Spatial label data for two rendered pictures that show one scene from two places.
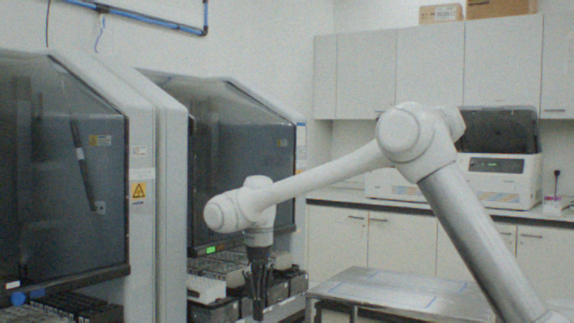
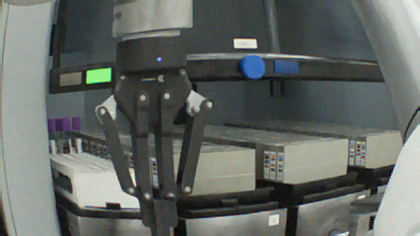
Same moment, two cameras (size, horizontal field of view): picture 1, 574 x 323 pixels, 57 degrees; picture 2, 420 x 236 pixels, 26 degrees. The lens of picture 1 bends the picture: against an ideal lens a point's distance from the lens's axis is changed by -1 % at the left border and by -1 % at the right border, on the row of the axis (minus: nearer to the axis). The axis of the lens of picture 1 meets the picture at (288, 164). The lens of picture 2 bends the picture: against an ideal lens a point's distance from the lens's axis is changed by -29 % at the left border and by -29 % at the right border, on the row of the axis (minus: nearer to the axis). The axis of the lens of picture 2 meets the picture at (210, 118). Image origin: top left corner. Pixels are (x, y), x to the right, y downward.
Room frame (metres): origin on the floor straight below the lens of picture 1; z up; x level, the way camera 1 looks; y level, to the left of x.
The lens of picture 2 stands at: (0.68, -0.65, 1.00)
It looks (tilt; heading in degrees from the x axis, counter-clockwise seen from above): 3 degrees down; 35
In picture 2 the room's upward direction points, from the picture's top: 2 degrees counter-clockwise
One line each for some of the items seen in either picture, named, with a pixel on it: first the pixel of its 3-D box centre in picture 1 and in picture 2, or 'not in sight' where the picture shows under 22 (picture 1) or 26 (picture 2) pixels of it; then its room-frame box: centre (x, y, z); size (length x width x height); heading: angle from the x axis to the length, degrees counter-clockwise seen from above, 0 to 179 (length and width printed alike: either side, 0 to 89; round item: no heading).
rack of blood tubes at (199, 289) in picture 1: (183, 287); (82, 182); (1.79, 0.35, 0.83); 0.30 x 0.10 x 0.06; 57
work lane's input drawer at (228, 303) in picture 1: (155, 296); (67, 204); (1.86, 0.46, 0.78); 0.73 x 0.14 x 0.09; 57
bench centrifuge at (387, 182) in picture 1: (415, 155); not in sight; (4.04, -0.96, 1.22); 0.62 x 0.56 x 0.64; 145
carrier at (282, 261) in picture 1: (282, 261); (385, 152); (2.12, 0.02, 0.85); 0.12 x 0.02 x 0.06; 146
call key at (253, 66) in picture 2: not in sight; (252, 66); (1.89, 0.14, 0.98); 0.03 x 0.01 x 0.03; 147
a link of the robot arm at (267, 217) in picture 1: (256, 201); not in sight; (1.61, 0.10, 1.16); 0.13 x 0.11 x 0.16; 152
